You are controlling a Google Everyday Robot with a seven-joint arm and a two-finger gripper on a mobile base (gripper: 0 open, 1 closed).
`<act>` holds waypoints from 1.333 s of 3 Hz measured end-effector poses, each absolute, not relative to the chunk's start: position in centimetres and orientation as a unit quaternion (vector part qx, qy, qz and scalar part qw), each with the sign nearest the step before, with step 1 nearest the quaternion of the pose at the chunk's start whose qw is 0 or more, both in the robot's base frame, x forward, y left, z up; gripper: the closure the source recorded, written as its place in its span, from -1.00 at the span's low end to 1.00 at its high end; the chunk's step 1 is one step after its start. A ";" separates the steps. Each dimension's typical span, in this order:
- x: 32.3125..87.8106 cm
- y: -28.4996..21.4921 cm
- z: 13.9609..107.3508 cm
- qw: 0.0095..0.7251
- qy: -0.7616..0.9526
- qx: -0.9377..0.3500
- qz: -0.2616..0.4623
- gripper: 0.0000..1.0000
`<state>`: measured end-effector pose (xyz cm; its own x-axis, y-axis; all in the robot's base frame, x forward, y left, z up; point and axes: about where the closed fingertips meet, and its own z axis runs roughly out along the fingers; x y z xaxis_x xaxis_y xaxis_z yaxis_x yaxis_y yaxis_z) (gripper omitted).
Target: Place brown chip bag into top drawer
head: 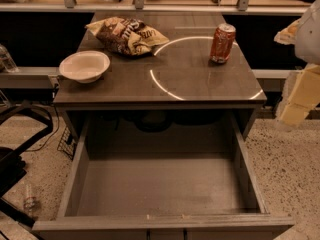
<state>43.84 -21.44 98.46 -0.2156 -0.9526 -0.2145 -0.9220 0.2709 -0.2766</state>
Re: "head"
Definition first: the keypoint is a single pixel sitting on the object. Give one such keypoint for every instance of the brown chip bag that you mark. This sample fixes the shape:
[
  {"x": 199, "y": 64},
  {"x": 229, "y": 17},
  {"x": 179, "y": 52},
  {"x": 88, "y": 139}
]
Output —
[{"x": 126, "y": 36}]

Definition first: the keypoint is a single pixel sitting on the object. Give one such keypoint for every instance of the black office chair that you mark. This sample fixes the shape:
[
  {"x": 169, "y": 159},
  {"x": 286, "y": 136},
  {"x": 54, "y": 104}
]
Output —
[{"x": 11, "y": 163}]

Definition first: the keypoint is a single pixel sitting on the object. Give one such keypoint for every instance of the dark wooden cabinet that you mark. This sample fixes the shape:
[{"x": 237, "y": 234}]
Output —
[{"x": 179, "y": 74}]

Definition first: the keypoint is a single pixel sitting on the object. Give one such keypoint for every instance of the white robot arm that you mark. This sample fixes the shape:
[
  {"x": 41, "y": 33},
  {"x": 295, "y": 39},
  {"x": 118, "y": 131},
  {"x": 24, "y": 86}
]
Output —
[{"x": 304, "y": 34}]

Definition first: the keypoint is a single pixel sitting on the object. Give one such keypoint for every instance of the black wire basket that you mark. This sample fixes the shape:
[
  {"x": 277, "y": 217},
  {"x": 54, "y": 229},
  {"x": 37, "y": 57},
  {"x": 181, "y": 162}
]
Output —
[{"x": 67, "y": 144}]

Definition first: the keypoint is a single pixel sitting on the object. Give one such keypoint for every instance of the clear plastic water bottle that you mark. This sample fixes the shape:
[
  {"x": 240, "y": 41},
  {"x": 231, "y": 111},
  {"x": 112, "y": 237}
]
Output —
[{"x": 30, "y": 199}]

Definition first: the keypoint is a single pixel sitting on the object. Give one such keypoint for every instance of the open grey top drawer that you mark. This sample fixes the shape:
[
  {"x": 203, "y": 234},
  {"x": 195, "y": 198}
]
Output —
[{"x": 186, "y": 183}]

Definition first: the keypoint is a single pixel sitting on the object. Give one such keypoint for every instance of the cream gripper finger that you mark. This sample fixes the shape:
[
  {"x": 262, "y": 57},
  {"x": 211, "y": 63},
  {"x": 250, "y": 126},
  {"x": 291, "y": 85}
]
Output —
[{"x": 301, "y": 94}]

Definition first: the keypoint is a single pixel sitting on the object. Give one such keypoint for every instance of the orange soda can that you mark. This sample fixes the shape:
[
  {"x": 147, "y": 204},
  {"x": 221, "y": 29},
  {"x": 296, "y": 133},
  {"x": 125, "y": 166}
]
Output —
[{"x": 223, "y": 39}]

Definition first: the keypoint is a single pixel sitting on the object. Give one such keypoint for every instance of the clear bottle on shelf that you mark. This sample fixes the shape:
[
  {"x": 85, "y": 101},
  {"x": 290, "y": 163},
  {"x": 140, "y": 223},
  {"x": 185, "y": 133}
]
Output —
[{"x": 6, "y": 61}]

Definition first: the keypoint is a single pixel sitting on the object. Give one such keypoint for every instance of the white bowl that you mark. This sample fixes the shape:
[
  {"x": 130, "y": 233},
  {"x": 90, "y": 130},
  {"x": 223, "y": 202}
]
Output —
[{"x": 84, "y": 66}]

